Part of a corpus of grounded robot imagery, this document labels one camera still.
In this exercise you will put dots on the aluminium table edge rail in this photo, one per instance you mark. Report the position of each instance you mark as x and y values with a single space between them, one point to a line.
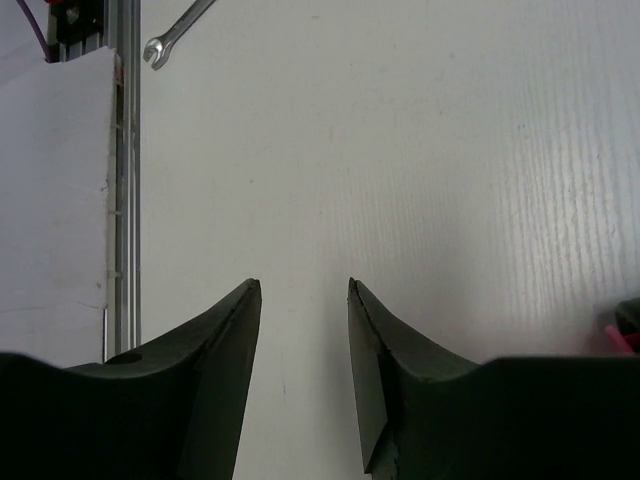
76 28

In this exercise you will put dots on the black drawer cabinet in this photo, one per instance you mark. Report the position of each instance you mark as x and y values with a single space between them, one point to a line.
625 332

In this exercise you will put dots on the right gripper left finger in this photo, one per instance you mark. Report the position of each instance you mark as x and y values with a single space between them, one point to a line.
171 408

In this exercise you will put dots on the white foam board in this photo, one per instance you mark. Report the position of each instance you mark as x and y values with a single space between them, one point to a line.
56 142

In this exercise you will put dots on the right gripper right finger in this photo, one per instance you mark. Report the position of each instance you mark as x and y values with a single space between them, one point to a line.
425 412

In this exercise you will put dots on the silver combination wrench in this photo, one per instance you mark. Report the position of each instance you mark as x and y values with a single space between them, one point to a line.
157 50

